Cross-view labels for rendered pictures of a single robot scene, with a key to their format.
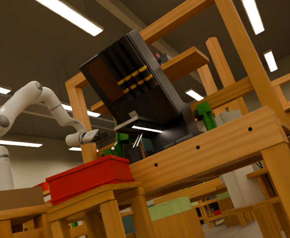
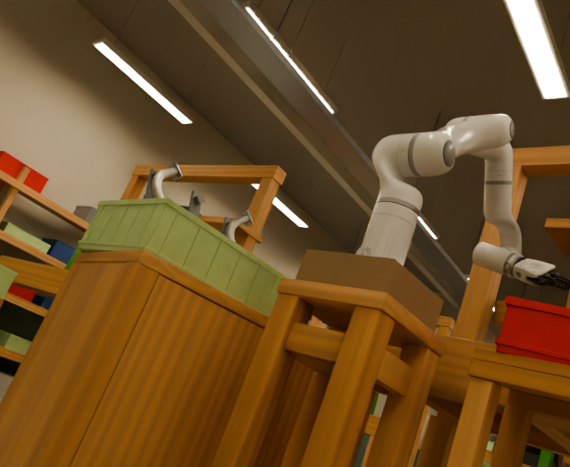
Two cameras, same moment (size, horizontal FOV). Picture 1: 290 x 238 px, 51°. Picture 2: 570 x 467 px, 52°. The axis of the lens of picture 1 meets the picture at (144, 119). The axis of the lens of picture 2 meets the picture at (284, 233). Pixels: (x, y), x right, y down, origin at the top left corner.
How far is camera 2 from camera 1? 58 cm
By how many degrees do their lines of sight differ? 18
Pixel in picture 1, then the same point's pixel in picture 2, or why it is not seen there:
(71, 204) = (544, 372)
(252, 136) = not seen: outside the picture
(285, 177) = not seen: outside the picture
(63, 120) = (500, 211)
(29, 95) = (489, 136)
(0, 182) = (392, 249)
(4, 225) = (385, 326)
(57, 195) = (516, 337)
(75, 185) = (565, 344)
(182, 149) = not seen: outside the picture
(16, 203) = (408, 303)
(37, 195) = (433, 312)
